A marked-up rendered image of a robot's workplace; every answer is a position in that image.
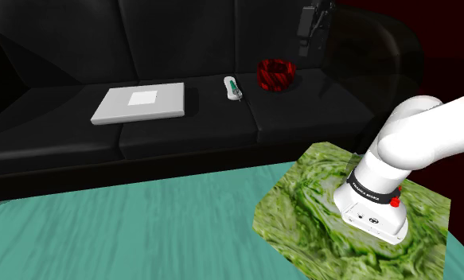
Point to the red patterned bowl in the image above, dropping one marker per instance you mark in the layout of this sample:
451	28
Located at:
276	74

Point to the white and green tool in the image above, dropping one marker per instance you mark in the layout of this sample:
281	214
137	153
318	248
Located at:
232	88

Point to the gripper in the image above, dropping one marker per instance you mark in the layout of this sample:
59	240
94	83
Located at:
314	11

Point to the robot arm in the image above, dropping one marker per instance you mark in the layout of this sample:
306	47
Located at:
417	135

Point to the green patterned robot stand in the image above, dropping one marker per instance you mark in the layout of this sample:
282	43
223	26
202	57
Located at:
305	217

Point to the grey flat box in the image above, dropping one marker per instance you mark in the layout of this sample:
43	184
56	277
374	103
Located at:
138	102

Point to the black sofa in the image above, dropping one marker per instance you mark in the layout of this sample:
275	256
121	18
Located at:
200	132

